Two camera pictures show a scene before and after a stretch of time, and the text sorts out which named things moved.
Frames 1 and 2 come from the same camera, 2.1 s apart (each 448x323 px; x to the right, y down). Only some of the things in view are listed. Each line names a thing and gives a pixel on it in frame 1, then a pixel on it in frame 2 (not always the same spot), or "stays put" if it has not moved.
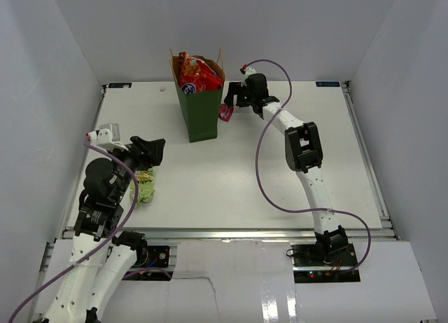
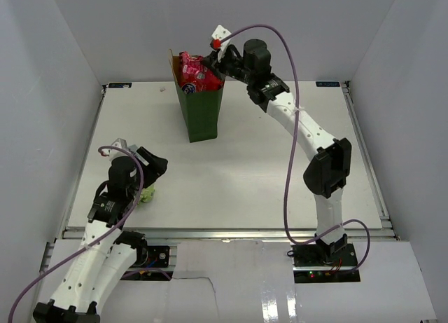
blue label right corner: [327, 84] stays put
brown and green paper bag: [201, 109] stays put
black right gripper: [234, 89] → [212, 62]
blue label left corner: [120, 85] stays put
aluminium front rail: [246, 234] stays put
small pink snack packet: [225, 112] → [190, 66]
